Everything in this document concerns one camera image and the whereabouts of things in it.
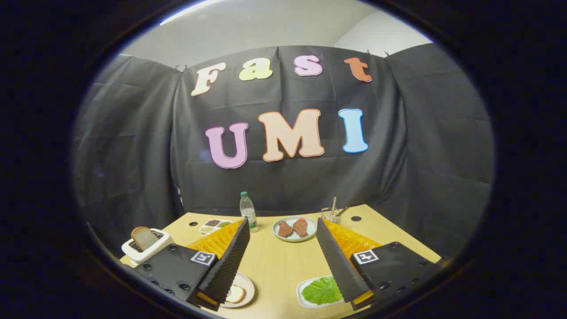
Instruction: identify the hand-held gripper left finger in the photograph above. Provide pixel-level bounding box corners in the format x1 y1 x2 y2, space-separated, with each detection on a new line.
132 217 251 311

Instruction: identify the black backdrop cloth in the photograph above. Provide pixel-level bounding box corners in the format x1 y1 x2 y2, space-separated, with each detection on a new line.
73 43 494 266

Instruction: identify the green lettuce leaf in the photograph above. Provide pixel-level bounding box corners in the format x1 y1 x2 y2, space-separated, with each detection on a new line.
301 276 344 305

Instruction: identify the bread slice with pale crumb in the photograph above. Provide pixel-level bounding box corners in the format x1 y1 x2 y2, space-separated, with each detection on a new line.
226 285 246 304

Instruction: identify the white rounded square plate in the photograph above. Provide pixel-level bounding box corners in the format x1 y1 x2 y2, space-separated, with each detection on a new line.
296 276 350 309

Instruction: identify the clear glass cup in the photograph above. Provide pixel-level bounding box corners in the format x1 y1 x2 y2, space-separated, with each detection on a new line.
321 206 342 225

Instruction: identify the white toaster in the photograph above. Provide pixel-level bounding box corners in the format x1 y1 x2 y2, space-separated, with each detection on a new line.
121 228 175 266

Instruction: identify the pale blue round plate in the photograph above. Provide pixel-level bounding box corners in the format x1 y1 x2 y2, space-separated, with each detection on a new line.
272 216 318 242

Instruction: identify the clear plastic water bottle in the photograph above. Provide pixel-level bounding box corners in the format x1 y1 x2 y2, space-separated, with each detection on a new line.
240 191 259 233

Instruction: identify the cream round plate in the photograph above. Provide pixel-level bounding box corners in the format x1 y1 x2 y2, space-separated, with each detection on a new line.
220 272 256 309

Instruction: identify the white divided seasoning dish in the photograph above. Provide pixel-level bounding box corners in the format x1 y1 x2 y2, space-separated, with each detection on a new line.
198 219 234 235

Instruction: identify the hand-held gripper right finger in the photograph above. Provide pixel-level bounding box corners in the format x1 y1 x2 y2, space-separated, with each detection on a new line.
315 216 445 311

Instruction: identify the brown crust bread slice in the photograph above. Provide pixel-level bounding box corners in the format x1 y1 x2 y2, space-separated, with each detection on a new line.
131 226 160 252

